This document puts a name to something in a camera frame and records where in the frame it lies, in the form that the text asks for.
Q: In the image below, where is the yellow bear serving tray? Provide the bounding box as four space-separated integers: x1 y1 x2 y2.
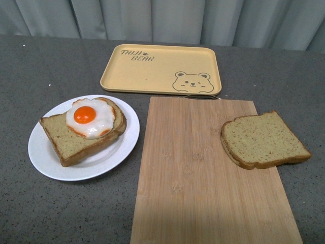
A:
100 44 222 96

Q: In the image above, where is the grey curtain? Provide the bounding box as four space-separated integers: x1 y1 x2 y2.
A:
1 1 324 53

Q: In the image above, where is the fake fried egg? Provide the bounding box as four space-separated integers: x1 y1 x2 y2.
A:
66 98 117 139

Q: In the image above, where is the bamboo cutting board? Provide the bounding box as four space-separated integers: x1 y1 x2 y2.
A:
131 97 302 243

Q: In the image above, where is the bread slice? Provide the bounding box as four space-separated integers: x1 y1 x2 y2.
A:
39 97 127 167
220 110 311 170

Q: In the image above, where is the white round plate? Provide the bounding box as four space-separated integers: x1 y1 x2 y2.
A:
28 95 140 181

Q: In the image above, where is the metal cutting board handle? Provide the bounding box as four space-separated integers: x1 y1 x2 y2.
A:
185 95 221 100

